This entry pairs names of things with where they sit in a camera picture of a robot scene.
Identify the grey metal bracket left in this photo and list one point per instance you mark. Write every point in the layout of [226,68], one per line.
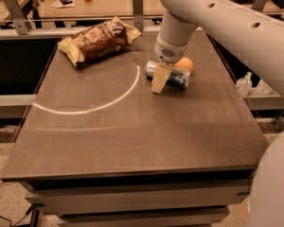
[21,24]

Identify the silver blue redbull can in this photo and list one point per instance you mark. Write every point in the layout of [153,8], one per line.
[178,76]

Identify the grey metal bracket middle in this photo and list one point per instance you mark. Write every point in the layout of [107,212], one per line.
[138,14]

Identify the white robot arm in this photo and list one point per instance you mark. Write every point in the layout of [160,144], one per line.
[258,41]

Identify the clear sanitizer bottle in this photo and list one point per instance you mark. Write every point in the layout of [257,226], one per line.
[244,85]

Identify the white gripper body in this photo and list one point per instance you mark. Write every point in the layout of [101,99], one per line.
[168,53]

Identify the brown yellow chip bag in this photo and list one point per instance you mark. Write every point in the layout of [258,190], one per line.
[98,41]

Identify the orange ball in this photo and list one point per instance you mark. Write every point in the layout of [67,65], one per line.
[185,63]

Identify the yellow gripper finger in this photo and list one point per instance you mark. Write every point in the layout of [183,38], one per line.
[160,77]

